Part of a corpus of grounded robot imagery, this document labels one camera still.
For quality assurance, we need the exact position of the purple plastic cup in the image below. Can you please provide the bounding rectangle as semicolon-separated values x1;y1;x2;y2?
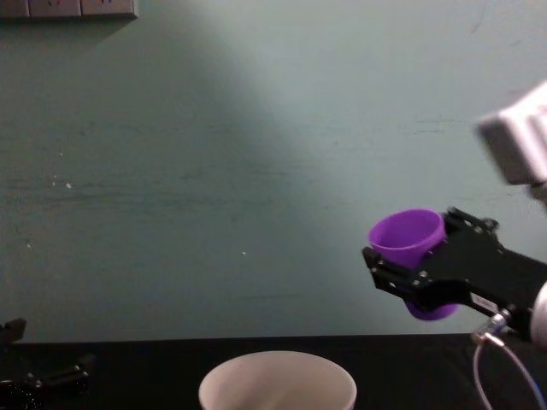
368;208;461;322

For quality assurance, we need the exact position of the thin cable with silver plug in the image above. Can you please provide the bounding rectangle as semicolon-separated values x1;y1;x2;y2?
471;308;547;410

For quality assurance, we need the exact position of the white cup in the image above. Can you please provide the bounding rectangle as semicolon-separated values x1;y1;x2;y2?
198;350;358;410

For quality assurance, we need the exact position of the white wall socket plate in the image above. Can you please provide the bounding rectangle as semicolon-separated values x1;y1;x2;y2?
80;0;140;20

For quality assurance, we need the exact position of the black table cloth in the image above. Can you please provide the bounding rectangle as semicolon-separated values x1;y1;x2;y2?
0;332;547;410

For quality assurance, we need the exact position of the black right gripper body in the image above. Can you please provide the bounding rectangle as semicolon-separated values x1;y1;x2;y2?
409;229;547;343

